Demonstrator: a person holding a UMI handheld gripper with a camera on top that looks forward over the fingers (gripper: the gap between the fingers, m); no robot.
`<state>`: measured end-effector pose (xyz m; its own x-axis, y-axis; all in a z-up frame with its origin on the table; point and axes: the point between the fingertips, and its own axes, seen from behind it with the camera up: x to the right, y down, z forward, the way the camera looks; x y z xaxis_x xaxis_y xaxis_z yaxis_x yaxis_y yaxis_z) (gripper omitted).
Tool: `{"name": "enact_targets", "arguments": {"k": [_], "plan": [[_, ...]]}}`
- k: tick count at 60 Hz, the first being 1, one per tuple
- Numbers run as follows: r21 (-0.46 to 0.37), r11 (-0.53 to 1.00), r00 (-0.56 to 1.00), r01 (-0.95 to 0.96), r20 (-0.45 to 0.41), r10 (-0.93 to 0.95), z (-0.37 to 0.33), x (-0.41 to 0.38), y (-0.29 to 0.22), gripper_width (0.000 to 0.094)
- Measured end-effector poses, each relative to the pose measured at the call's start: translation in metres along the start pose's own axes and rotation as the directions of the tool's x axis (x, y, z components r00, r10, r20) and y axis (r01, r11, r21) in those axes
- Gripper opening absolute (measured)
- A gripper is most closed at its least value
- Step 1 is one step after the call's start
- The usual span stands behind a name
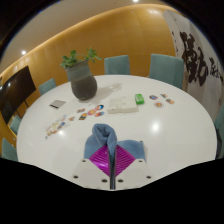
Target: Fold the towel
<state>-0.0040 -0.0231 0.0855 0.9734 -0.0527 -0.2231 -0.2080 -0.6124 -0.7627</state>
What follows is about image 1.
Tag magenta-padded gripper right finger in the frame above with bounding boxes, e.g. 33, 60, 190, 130
115, 144, 154, 190

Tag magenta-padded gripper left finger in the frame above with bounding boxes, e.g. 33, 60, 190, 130
71, 144, 111, 190

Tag blue towel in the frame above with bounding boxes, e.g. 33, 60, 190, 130
83, 123, 148, 190

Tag colourful sticker sheet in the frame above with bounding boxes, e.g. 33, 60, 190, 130
44, 114, 71, 140

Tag small green packet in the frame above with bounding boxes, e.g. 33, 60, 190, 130
134, 93, 145, 105

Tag grey striped card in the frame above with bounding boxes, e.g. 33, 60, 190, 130
49, 99, 67, 110

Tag potted plant in grey pot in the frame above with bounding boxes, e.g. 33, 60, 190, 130
59, 47, 103, 102

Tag teal chairs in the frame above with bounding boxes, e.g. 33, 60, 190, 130
1, 53, 224, 163

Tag white calligraphy folding screen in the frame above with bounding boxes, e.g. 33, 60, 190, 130
162, 9, 224, 113

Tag black wall screen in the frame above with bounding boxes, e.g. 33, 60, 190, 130
0, 65, 37, 125

